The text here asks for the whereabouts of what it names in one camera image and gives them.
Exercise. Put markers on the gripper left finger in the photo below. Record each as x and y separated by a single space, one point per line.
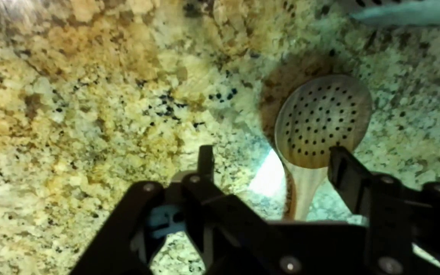
204 206

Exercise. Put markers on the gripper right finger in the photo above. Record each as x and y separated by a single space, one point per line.
388 206

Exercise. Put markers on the slotted wooden spoon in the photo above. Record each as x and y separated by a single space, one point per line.
321 122

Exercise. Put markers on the white perforated utensil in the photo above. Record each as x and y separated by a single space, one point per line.
403 11

